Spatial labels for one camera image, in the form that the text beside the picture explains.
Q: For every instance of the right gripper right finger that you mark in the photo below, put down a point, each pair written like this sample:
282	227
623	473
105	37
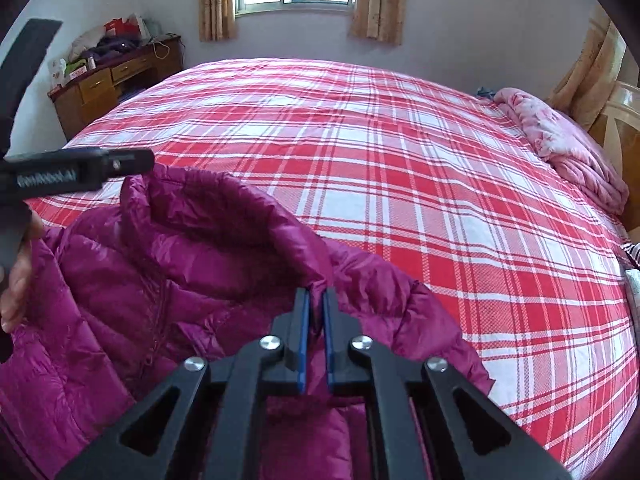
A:
425	420

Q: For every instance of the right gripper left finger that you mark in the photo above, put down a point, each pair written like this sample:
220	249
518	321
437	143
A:
205	420

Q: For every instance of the magenta puffer down jacket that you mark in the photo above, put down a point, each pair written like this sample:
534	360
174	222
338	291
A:
188	263

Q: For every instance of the pile of clothes on desk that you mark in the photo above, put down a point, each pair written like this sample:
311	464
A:
101	47

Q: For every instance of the person's left hand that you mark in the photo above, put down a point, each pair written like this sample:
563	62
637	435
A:
13	298

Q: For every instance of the brown wooden desk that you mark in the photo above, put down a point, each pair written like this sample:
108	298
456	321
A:
93	94

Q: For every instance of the white packet on desk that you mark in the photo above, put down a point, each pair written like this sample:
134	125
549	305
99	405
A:
57	69

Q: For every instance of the red bag on desk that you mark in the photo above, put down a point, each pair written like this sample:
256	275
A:
118	27

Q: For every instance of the red plaid bed sheet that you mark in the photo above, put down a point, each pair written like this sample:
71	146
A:
445	186

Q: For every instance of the left beige window curtain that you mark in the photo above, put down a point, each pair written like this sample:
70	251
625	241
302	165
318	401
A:
216	20

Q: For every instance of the striped pillow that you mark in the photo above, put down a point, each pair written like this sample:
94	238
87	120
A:
632	252

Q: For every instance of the pink floral folded quilt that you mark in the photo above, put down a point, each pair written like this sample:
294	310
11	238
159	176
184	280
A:
567	148

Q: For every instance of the cream wooden headboard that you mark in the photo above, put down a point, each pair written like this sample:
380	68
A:
617	131

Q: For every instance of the beige side window curtain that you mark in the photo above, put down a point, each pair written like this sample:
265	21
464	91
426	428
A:
584	90

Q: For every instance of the right beige window curtain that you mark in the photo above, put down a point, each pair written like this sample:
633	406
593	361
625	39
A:
379	20

